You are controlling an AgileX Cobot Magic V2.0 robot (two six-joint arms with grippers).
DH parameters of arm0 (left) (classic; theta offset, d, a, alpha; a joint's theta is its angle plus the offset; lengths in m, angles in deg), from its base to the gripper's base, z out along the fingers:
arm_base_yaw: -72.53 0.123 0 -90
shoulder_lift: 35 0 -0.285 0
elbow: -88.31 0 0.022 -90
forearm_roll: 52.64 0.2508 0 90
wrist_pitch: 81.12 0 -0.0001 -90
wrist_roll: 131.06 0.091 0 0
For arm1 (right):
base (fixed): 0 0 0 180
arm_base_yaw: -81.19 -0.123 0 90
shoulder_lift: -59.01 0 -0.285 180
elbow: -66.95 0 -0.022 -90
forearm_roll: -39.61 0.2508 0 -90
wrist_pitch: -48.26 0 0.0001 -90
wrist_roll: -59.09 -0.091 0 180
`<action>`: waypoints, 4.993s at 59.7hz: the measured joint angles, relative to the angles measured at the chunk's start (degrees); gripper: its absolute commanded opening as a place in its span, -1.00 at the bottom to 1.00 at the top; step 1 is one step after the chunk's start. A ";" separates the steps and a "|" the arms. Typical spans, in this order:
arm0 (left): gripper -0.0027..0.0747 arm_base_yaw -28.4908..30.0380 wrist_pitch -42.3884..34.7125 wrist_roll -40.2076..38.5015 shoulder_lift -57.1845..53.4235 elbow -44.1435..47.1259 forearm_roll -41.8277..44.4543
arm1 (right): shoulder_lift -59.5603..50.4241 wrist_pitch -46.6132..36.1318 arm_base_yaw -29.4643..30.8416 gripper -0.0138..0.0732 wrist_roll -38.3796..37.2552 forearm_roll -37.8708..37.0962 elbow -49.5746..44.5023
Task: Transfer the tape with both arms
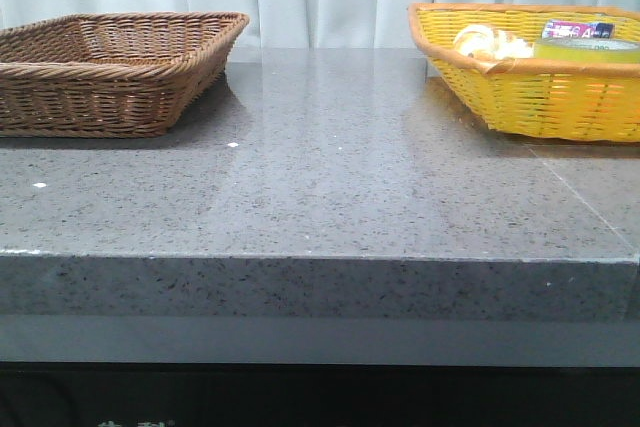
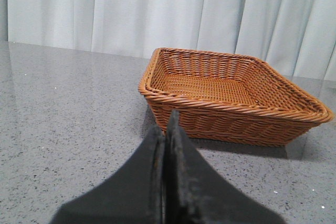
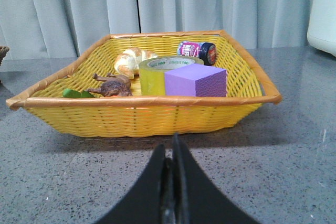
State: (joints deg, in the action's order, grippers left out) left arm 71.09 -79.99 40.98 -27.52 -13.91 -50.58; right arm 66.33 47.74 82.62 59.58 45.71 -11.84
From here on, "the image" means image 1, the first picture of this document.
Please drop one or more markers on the yellow packing tape roll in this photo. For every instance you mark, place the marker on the yellow packing tape roll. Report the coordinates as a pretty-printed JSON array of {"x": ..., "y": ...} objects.
[{"x": 590, "y": 50}]

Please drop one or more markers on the bread roll toy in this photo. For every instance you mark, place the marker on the bread roll toy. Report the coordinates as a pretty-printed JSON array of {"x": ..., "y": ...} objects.
[{"x": 484, "y": 42}]

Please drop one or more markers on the brown wicker basket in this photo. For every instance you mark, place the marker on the brown wicker basket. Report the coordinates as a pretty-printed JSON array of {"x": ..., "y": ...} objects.
[{"x": 112, "y": 75}]

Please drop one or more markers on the purple battery pack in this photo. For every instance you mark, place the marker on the purple battery pack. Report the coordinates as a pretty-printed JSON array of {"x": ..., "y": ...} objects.
[{"x": 557, "y": 28}]

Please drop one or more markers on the yellow woven basket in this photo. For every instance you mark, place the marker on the yellow woven basket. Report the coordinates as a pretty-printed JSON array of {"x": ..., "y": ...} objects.
[{"x": 534, "y": 97}]

